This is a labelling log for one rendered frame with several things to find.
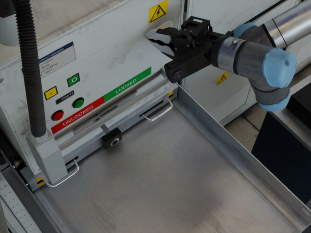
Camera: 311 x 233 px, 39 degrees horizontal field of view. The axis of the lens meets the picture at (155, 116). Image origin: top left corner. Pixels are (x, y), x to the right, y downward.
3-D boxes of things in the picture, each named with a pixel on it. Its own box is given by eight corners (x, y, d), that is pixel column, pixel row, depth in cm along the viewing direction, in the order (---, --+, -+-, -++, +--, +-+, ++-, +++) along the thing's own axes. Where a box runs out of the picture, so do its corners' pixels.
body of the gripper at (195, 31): (192, 39, 107) (236, 52, 101) (173, 61, 103) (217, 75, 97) (188, 14, 102) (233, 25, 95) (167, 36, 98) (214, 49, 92)
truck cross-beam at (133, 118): (177, 96, 143) (178, 86, 138) (33, 192, 124) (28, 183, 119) (167, 86, 145) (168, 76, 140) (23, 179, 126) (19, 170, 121)
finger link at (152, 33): (156, 23, 108) (187, 31, 104) (142, 37, 106) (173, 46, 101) (153, 12, 106) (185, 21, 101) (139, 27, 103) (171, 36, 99)
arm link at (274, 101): (277, 70, 107) (271, 44, 98) (296, 106, 101) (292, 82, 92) (247, 83, 108) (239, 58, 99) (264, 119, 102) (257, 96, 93)
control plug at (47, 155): (69, 174, 107) (59, 141, 92) (52, 185, 106) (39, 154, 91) (52, 151, 110) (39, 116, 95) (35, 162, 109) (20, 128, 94)
